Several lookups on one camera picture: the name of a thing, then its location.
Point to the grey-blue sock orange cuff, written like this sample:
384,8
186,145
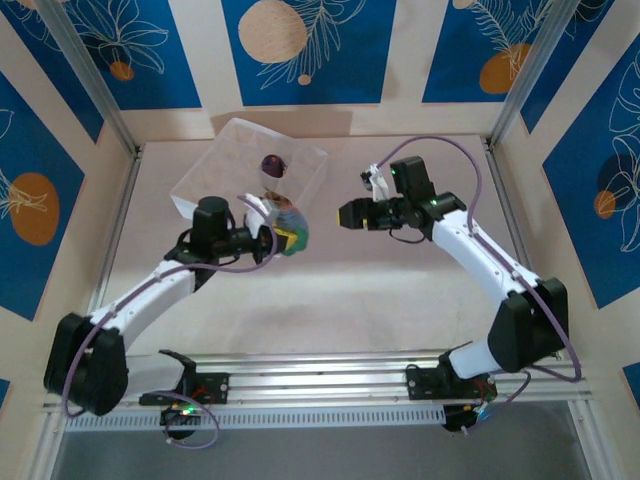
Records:
295,220

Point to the white divided storage box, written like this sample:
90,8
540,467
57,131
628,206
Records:
225,160

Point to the purple sock tan toe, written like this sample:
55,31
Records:
274,166

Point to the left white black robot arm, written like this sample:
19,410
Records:
145,295

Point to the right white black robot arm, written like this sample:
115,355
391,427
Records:
475,255

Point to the aluminium side rail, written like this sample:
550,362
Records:
117,225
507,200

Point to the aluminium mounting rail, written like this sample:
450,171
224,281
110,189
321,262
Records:
320,380

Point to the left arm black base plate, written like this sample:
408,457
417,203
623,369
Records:
220,387

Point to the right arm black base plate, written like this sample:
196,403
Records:
420,385

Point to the aluminium frame post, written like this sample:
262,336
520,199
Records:
530,65
85,55

